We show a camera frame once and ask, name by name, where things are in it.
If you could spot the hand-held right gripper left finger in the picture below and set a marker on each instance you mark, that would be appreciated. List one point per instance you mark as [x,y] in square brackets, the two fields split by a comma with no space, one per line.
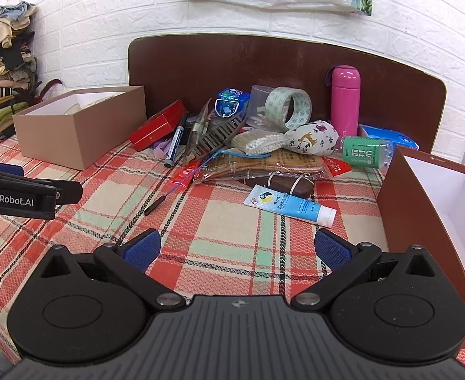
[141,251]

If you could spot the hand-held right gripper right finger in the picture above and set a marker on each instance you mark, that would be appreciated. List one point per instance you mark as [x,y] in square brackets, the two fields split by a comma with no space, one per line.
[333,251]

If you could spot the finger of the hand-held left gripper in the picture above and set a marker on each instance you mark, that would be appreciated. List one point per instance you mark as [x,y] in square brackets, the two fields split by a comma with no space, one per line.
[5,167]
[68,192]

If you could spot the beige cardboard box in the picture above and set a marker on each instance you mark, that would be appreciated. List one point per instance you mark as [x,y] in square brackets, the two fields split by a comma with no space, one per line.
[82,134]

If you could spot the brown insoles clear packet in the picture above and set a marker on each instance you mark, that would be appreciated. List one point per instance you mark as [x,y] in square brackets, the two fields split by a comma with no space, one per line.
[256,166]

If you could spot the thin black stick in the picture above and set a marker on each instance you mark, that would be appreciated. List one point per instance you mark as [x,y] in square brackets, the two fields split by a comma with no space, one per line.
[155,205]

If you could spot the blue white cream tube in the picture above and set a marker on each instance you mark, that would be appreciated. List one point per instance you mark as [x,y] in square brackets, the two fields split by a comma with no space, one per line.
[291,206]

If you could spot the dark brown banded block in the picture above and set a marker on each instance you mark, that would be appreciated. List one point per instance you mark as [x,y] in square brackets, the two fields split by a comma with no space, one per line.
[283,186]

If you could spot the plaid cloth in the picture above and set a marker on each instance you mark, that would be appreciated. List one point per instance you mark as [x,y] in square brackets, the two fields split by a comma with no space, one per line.
[224,237]

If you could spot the red plastic wrapper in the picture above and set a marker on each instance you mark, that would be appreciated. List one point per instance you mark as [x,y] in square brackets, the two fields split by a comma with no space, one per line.
[183,176]

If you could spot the brown cardboard box white inside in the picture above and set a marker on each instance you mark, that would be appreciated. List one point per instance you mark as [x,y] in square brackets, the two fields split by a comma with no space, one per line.
[418,221]

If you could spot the pile of folded clothes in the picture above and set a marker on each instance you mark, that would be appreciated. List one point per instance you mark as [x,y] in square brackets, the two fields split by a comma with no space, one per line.
[3,67]

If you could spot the green label water bottle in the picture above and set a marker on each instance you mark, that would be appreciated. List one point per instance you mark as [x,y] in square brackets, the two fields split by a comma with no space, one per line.
[363,151]

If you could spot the red box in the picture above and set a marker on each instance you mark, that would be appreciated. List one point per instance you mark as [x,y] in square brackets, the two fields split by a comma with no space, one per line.
[157,126]

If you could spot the blue marker pen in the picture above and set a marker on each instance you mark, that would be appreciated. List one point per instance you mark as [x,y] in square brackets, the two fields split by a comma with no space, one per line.
[177,142]

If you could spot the white patterned fabric pouch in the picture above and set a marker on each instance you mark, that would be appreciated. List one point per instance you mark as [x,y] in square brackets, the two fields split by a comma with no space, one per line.
[311,137]

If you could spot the blue tissue packet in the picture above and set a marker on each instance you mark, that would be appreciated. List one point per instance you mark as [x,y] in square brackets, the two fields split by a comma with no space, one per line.
[394,136]

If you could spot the pack of cotton swabs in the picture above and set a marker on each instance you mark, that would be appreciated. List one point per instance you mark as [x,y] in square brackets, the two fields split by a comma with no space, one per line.
[256,143]

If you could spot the clear plastic packet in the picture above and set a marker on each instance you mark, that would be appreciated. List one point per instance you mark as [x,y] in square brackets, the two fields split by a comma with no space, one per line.
[198,126]

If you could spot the patterned tape roll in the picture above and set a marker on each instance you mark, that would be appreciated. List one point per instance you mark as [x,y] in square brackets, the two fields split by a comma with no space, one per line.
[303,105]

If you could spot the pink thermos bottle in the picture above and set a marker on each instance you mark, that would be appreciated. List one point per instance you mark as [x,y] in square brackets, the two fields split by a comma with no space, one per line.
[345,99]

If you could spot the clear plastic cup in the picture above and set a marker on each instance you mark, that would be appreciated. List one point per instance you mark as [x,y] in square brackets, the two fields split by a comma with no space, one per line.
[258,101]

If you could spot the blue clear plastic pack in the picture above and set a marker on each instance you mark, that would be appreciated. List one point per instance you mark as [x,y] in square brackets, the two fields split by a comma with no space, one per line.
[232,101]

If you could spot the dark brown wooden headboard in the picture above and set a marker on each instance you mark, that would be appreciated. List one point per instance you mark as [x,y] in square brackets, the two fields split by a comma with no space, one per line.
[232,63]

